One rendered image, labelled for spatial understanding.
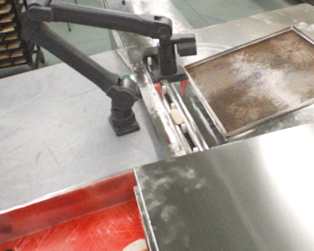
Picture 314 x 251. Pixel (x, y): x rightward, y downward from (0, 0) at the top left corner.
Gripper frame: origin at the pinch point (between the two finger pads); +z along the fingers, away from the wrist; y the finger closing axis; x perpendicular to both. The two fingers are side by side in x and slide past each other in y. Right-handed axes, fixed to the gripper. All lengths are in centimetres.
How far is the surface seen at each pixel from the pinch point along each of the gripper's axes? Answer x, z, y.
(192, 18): 314, 93, 93
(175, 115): -3.0, 6.3, -0.1
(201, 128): -9.1, 10.3, 7.3
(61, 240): -43, 10, -42
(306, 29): 19, -5, 62
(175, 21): 98, 11, 26
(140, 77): 29.9, 6.2, -6.4
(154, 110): 2.8, 6.1, -6.5
